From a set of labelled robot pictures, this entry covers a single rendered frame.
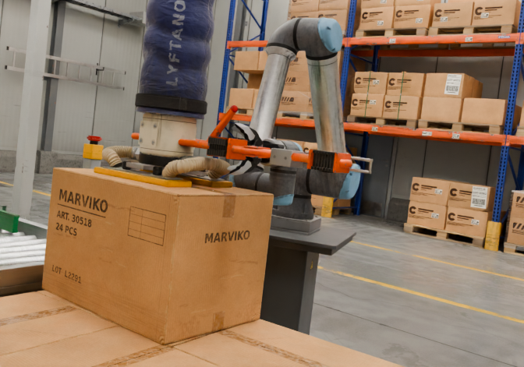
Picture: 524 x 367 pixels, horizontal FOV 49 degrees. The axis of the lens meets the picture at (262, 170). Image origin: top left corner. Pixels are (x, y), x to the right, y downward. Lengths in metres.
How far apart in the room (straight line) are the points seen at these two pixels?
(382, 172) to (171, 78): 9.05
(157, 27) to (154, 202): 0.55
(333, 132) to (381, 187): 8.47
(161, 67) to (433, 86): 7.51
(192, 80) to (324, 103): 0.58
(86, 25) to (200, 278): 11.44
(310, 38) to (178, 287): 0.99
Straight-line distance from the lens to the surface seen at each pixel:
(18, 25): 12.06
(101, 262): 1.75
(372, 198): 10.73
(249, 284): 1.77
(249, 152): 1.59
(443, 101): 8.96
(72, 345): 1.56
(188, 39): 1.78
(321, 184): 2.30
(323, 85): 2.10
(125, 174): 1.77
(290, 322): 2.40
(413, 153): 10.47
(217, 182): 1.79
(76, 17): 12.73
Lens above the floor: 1.10
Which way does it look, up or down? 3 degrees down
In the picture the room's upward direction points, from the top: 7 degrees clockwise
